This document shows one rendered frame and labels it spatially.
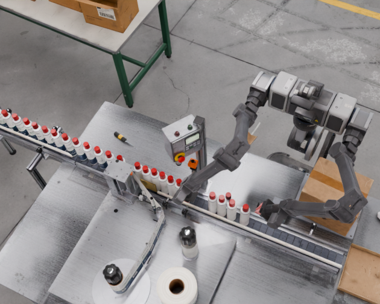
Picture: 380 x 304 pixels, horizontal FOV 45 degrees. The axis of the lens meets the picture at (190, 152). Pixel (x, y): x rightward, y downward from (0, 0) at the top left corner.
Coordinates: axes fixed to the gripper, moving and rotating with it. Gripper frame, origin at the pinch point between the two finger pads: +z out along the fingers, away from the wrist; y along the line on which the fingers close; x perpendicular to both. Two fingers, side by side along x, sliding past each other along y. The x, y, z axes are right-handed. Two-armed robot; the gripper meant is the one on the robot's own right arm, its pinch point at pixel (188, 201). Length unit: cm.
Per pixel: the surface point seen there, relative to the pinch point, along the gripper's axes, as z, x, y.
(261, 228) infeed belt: 13.7, 6.8, 40.7
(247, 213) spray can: -2.8, 5.1, 32.0
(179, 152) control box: -34.6, 7.8, -6.1
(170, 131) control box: -46.0, 10.8, -11.4
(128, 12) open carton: 12, 129, -114
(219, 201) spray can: -4.0, 4.9, 16.6
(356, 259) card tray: 19, 13, 93
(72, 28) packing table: 23, 107, -153
